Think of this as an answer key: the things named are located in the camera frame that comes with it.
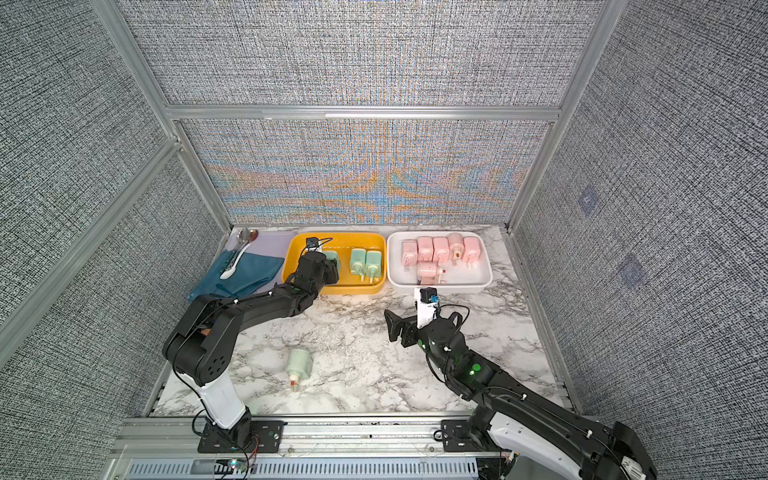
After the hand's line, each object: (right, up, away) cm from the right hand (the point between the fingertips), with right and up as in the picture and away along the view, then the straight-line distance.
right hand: (401, 303), depth 75 cm
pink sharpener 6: (+11, +6, +23) cm, 26 cm away
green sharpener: (-13, +10, +25) cm, 30 cm away
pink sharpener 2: (+10, +14, +29) cm, 34 cm away
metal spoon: (-57, +19, +38) cm, 71 cm away
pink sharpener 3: (+16, +14, +28) cm, 35 cm away
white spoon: (-58, +6, +31) cm, 66 cm away
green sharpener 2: (-8, +9, +25) cm, 28 cm away
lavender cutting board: (-64, +18, +43) cm, 79 cm away
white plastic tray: (+2, +3, +26) cm, 26 cm away
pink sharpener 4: (+21, +15, +28) cm, 38 cm away
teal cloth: (-51, +6, +30) cm, 59 cm away
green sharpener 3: (-26, -17, +3) cm, 32 cm away
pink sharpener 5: (+26, +13, +28) cm, 41 cm away
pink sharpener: (+5, +13, +28) cm, 31 cm away
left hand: (-20, +11, +20) cm, 30 cm away
